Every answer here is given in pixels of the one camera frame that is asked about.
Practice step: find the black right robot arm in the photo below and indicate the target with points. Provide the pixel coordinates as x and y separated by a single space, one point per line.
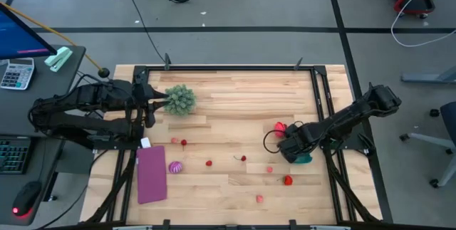
352 114

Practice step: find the small red toy strawberry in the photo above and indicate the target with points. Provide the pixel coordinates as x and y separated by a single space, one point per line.
208 163

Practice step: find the grey keyboard desk surface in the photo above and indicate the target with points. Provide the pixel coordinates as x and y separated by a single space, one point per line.
42 173

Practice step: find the small white card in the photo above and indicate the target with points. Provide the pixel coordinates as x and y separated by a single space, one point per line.
145 142

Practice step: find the dark grey desk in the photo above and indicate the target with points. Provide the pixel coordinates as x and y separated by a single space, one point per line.
42 105

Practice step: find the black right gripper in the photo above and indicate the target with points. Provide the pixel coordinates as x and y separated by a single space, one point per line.
306 137

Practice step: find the black aluminium table frame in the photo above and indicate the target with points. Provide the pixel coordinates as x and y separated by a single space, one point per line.
231 68

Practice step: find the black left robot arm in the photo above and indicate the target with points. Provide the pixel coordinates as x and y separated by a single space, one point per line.
89 96

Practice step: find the black computer mouse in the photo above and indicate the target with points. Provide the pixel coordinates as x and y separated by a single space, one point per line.
25 198

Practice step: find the mint green stapler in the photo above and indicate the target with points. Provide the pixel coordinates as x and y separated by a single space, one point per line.
57 59

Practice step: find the purple striped toy onion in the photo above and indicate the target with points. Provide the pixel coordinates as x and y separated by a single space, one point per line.
175 167

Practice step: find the black backlit keyboard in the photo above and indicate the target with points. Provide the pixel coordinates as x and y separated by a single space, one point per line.
12 155

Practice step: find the teal tupperware container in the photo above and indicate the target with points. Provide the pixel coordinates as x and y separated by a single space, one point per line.
306 159

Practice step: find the grey desk calculator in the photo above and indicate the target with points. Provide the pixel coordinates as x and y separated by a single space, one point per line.
17 74

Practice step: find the red toy cherry with stem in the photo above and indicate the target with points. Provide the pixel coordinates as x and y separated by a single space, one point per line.
183 142
243 158

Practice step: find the grey desk foot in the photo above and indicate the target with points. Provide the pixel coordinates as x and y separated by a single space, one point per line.
427 77

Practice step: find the green spiky artificial plant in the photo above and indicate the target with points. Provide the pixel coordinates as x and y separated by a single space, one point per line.
180 100

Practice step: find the red toy strawberry with stem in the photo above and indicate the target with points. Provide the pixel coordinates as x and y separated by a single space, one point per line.
288 180

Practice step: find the office chair with castors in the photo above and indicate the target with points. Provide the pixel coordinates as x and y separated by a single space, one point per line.
449 116

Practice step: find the small pink toy produce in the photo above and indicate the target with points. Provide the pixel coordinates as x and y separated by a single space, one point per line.
269 169
259 198
174 140

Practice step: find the purple cloth mat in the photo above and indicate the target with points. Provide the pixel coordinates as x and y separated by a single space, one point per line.
151 174

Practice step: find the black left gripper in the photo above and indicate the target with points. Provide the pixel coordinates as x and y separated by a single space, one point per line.
144 102

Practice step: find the computer monitor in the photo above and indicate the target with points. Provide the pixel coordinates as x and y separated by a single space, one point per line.
18 34

